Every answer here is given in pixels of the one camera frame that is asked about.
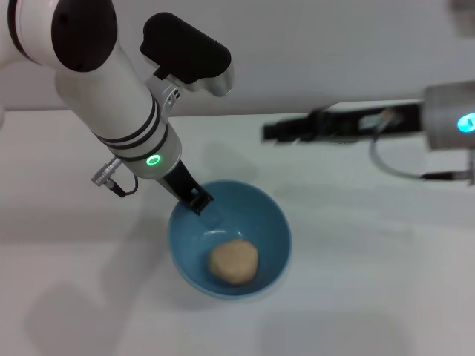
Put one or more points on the blue ceramic bowl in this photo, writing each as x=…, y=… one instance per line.
x=237, y=252

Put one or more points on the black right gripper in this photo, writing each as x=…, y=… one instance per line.
x=371, y=122

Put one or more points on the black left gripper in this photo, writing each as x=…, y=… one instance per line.
x=180, y=181

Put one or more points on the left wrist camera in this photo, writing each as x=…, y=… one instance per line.
x=189, y=48

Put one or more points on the beige egg yolk pastry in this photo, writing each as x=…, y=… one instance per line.
x=234, y=261

